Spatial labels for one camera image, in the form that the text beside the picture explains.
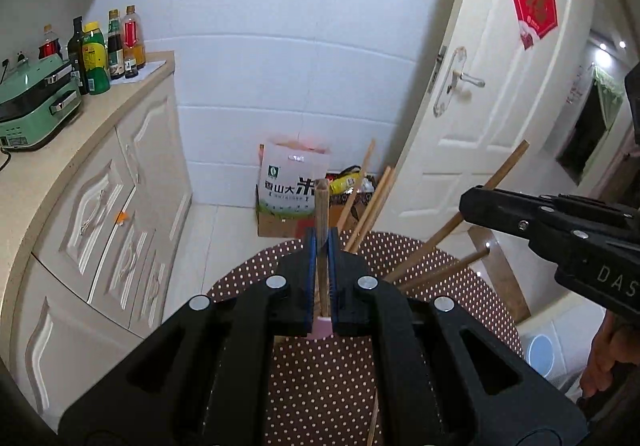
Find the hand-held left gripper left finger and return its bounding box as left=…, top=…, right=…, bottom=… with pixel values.
left=59, top=227, right=321, bottom=446

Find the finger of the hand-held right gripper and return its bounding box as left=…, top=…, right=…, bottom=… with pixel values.
left=459, top=184, right=640, bottom=241

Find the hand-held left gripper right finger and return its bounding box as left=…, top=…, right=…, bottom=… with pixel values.
left=327, top=227, right=588, bottom=446

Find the wooden chopstick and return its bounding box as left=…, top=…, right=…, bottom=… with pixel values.
left=384, top=140, right=530, bottom=283
left=399, top=247, right=491, bottom=292
left=352, top=167, right=397, bottom=255
left=345, top=166, right=392, bottom=251
left=336, top=138, right=377, bottom=232
left=314, top=177, right=332, bottom=318

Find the person's right hand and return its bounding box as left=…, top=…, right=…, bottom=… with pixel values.
left=580, top=313, right=640, bottom=399

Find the cardboard box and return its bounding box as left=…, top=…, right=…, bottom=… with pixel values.
left=255, top=186, right=362, bottom=239

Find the white door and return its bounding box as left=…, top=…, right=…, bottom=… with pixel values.
left=387, top=0, right=598, bottom=247

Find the white rice bag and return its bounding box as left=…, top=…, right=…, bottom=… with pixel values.
left=256, top=141, right=331, bottom=221

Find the yellow snack packet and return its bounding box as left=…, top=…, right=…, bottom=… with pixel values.
left=330, top=171, right=363, bottom=195

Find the white blue round container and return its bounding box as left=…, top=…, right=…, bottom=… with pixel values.
left=524, top=333, right=557, bottom=380

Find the brown polka-dot round table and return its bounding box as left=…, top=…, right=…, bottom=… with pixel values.
left=206, top=231, right=525, bottom=446

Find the cream base cabinet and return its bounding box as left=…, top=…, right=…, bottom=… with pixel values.
left=0, top=51, right=194, bottom=427

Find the white paper sheet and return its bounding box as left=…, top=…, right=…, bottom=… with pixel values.
left=110, top=58, right=167, bottom=86

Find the green label sauce bottle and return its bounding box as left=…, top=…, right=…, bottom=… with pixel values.
left=106, top=9, right=126, bottom=80

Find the red label sauce bottle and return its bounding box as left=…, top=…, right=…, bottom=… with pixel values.
left=121, top=5, right=147, bottom=69

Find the green bottle with yellow cap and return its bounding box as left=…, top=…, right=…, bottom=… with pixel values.
left=82, top=22, right=111, bottom=95

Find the dark oil bottle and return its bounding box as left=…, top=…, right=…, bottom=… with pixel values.
left=67, top=16, right=90, bottom=96

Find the green electric grill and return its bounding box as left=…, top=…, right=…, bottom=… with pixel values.
left=0, top=57, right=83, bottom=152

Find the cola bottle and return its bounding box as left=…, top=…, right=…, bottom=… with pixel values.
left=39, top=24, right=63, bottom=60

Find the metal door handle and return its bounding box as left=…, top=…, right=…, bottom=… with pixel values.
left=432, top=45, right=487, bottom=118

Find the red wall poster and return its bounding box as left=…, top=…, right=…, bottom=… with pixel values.
left=505, top=0, right=560, bottom=51

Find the wall socket with plug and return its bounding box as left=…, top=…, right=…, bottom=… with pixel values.
left=0, top=53, right=27, bottom=77

